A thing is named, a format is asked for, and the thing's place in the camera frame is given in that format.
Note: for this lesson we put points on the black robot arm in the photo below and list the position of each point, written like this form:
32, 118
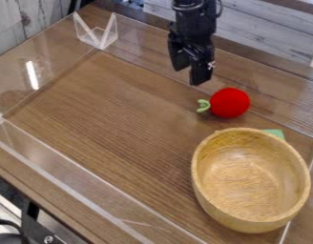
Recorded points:
190, 44

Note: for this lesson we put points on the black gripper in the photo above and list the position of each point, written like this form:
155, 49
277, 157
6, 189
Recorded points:
190, 43

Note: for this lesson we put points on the green sticky note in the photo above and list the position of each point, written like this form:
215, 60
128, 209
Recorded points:
276, 133

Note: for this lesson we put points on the wooden bowl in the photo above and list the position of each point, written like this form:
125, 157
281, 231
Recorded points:
250, 179

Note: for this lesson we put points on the red plush strawberry toy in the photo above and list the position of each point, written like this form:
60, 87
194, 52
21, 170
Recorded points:
227, 103

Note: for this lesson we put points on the clear acrylic corner bracket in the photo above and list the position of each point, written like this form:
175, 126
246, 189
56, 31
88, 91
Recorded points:
99, 38

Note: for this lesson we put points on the clear acrylic tray wall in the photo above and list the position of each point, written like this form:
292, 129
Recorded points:
100, 212

